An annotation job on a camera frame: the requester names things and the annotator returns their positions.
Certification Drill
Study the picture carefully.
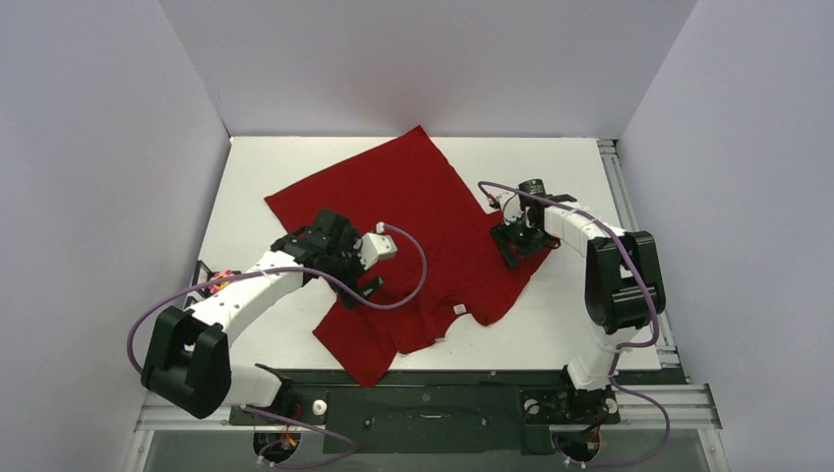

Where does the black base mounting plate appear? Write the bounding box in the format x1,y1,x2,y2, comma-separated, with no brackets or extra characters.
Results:
228,370,621,454

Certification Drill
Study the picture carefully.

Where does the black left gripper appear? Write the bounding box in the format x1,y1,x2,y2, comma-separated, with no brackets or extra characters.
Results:
326,230,384,308

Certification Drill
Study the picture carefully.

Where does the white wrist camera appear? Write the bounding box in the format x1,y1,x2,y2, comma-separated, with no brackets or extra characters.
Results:
499,193,523,225
359,222,398,270

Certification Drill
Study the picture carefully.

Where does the pink flower brooch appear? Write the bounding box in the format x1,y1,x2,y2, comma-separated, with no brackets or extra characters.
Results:
208,269,239,294

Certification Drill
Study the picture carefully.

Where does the aluminium frame rail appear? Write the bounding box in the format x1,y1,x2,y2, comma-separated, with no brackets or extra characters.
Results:
135,384,721,432

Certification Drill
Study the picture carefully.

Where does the red t-shirt garment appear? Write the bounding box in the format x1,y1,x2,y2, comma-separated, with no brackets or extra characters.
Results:
266,127,546,387

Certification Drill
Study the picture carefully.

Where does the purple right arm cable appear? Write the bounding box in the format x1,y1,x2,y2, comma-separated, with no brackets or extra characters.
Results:
477,181,671,467

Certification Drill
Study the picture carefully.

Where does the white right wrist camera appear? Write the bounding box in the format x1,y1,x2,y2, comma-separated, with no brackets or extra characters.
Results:
499,193,523,225

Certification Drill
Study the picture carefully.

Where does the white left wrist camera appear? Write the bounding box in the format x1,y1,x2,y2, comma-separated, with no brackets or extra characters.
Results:
359,222,398,270

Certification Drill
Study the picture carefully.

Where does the right side aluminium rail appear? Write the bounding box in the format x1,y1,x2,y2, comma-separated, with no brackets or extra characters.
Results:
597,139,691,385

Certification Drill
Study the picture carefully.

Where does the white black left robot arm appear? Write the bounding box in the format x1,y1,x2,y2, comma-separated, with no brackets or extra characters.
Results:
141,209,397,423

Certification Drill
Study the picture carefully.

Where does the black wire stand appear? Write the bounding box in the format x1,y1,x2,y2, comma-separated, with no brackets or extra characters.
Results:
191,260,220,298

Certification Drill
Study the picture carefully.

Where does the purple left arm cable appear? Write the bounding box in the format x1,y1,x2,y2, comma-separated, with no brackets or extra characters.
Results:
126,223,430,470

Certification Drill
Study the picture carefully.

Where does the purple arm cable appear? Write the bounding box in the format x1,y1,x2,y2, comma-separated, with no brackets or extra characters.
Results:
477,181,671,467
126,223,430,470

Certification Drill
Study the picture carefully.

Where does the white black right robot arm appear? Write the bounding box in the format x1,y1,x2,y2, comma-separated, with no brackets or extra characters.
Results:
478,179,666,420

